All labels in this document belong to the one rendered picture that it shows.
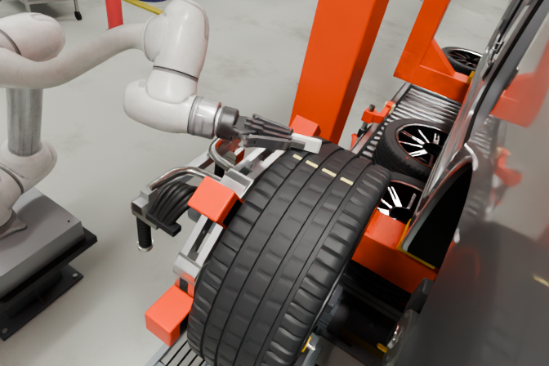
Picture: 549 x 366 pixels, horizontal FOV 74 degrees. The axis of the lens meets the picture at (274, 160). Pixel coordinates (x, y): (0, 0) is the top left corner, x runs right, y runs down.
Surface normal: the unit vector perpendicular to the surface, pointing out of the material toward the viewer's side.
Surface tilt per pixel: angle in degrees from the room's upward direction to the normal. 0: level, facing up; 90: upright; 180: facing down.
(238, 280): 53
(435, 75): 90
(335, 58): 90
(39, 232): 2
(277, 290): 49
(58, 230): 2
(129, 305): 0
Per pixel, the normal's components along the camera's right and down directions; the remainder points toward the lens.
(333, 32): -0.51, 0.47
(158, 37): -0.35, -0.03
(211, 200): -0.15, -0.36
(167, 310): 0.17, -0.76
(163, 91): 0.04, -0.04
